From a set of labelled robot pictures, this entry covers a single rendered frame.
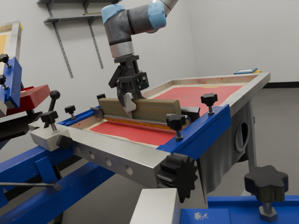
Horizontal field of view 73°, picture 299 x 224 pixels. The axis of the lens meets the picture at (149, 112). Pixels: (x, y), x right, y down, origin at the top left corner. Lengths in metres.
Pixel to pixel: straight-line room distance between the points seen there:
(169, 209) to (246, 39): 4.20
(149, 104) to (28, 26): 2.26
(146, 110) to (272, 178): 0.48
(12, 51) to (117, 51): 0.75
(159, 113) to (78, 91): 2.28
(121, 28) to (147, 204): 0.52
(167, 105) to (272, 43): 3.75
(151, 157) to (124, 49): 0.39
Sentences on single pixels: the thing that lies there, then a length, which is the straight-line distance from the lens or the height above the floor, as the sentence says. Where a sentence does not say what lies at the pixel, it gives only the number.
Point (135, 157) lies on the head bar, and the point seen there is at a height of 1.04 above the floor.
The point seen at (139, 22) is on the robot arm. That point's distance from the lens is 0.66.
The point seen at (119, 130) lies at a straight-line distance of 0.77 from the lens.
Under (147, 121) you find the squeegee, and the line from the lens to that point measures 0.67.
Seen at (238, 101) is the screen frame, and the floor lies 0.98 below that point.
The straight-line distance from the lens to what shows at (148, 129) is 0.71.
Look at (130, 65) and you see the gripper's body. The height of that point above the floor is 1.18.
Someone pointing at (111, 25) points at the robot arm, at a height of 1.31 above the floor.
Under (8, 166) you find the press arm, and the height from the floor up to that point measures 1.04.
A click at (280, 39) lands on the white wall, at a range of 4.23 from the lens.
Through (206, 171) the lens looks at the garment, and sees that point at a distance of 0.78.
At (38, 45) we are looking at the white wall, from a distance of 2.74.
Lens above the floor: 1.22
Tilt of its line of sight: 18 degrees down
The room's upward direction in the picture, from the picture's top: 13 degrees counter-clockwise
